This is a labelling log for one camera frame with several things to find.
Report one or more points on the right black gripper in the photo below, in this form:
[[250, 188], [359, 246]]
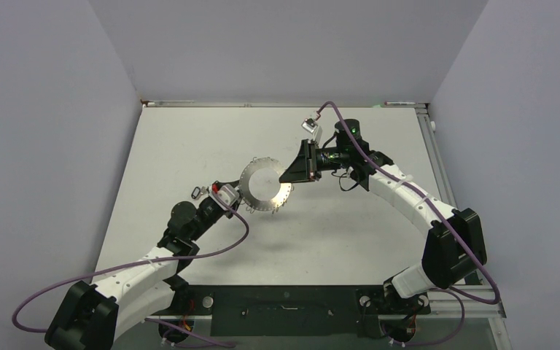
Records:
[[305, 168]]

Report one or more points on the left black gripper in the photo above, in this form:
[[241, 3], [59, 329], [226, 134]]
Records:
[[235, 184]]

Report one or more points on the large silver metal keyring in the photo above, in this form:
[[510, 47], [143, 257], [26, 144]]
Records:
[[255, 204]]

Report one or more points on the black tagged silver key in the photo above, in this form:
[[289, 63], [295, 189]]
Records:
[[198, 192]]

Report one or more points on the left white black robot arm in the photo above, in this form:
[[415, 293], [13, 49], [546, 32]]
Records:
[[93, 316]]

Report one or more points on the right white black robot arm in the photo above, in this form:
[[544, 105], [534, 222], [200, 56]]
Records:
[[454, 238]]

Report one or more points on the red white marker pen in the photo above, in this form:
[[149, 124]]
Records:
[[399, 103]]

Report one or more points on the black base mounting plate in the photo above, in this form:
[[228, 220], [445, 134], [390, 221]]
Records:
[[295, 310]]

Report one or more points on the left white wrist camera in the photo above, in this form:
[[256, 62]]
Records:
[[224, 194]]

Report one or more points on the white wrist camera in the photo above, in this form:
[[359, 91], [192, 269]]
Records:
[[224, 194], [310, 125]]

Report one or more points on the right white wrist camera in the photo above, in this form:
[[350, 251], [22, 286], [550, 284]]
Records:
[[310, 125]]

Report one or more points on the back aluminium rail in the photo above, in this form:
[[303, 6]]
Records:
[[220, 104]]

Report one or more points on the right aluminium side rail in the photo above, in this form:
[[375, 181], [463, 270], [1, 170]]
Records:
[[428, 133]]

